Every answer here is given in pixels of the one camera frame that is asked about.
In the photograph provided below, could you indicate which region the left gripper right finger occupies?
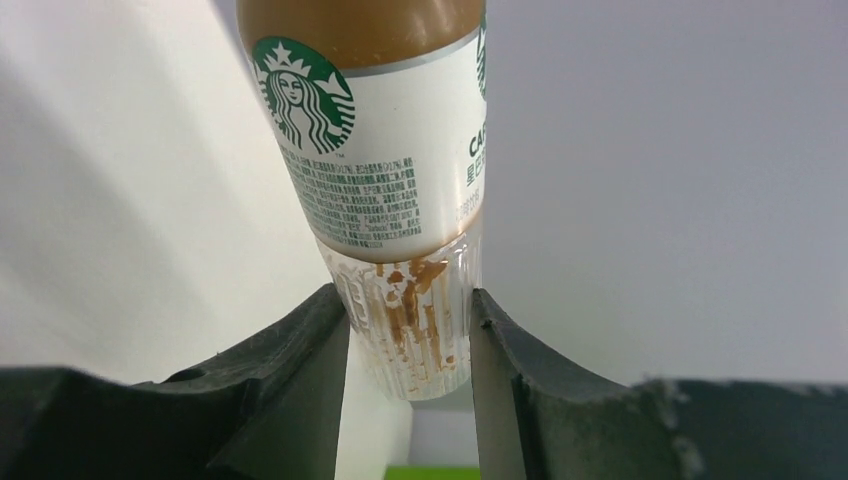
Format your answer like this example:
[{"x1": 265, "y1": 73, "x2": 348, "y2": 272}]
[{"x1": 471, "y1": 289, "x2": 847, "y2": 479}]

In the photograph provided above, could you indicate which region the green cap brown bottle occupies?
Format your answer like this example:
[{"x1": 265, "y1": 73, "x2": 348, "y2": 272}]
[{"x1": 236, "y1": 1, "x2": 487, "y2": 401}]

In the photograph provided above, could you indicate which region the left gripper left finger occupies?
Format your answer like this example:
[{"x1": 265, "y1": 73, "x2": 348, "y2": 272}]
[{"x1": 1, "y1": 285, "x2": 349, "y2": 479}]

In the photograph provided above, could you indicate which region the green plastic bin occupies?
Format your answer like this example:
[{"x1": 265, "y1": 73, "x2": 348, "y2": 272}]
[{"x1": 383, "y1": 466, "x2": 481, "y2": 480}]

